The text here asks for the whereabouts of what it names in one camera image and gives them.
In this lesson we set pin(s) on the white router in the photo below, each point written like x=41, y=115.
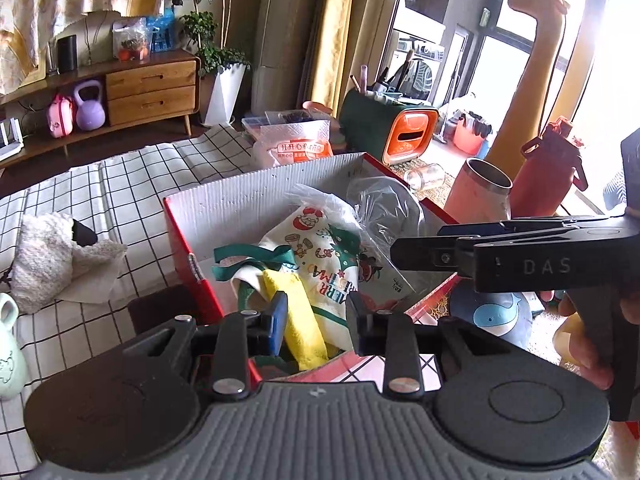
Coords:
x=10, y=142

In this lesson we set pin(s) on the red water bottle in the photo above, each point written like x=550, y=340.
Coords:
x=542, y=170

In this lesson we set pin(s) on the green potted tree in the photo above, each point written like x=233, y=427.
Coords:
x=200, y=25

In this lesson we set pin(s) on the clear plastic bag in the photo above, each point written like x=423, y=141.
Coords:
x=385, y=210

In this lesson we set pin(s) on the black speaker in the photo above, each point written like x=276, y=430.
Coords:
x=67, y=54

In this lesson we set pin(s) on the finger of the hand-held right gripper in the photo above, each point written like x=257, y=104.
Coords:
x=500, y=227
x=425, y=256

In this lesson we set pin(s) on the white planter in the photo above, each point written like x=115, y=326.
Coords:
x=225, y=95

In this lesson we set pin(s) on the white plastic packet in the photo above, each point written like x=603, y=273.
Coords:
x=387, y=285

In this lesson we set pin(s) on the white scalloped board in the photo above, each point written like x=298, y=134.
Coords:
x=95, y=35

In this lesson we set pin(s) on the black white checked tablecloth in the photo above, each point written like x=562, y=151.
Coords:
x=130, y=190

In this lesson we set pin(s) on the mint green kettlebell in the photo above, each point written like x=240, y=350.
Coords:
x=10, y=360

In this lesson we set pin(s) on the red basket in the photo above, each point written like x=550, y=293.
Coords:
x=467, y=135

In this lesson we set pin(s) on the orange giraffe toy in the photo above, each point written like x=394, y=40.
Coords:
x=530, y=70

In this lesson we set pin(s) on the green orange storage bin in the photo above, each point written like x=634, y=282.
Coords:
x=410, y=130

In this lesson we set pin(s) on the small pink case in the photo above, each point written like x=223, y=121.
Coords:
x=61, y=117

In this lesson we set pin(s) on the christmas print tote bag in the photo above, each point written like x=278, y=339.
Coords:
x=310, y=245

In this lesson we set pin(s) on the clear plastic container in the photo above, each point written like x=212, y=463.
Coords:
x=280, y=119

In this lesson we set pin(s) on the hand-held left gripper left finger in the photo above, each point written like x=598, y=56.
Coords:
x=278, y=322

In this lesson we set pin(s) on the glass jar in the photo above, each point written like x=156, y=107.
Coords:
x=425, y=176

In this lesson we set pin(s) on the pink steel tumbler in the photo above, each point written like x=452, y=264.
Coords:
x=475, y=195

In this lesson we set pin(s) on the bunch of brushes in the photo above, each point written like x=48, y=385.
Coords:
x=387, y=77

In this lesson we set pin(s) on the washing machine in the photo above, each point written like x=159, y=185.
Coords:
x=422, y=77

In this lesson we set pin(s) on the red cardboard box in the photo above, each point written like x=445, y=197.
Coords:
x=240, y=200

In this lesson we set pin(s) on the standing air conditioner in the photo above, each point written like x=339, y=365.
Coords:
x=285, y=35

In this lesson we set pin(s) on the yellow cloth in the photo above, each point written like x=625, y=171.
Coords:
x=300, y=310

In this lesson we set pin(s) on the yellow curtain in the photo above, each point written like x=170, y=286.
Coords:
x=340, y=35

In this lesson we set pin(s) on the blue plastic bag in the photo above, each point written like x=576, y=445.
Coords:
x=161, y=30

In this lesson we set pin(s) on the pink plastic dish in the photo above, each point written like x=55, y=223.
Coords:
x=315, y=106

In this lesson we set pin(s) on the white fluffy towel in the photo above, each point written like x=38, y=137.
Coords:
x=45, y=255

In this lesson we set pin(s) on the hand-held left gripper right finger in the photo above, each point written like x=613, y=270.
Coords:
x=359, y=327

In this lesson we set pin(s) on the orange white snack packet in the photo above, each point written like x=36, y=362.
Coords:
x=295, y=147

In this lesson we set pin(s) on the purple kettlebell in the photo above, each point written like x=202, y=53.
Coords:
x=90, y=112

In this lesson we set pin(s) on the wooden tv cabinet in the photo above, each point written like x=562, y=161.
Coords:
x=150, y=95

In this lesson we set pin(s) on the person's right hand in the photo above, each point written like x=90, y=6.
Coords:
x=592, y=360

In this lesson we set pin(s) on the small black object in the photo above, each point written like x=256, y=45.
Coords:
x=84, y=234

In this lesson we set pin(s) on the clear bag of toys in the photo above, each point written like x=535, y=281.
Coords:
x=131, y=42

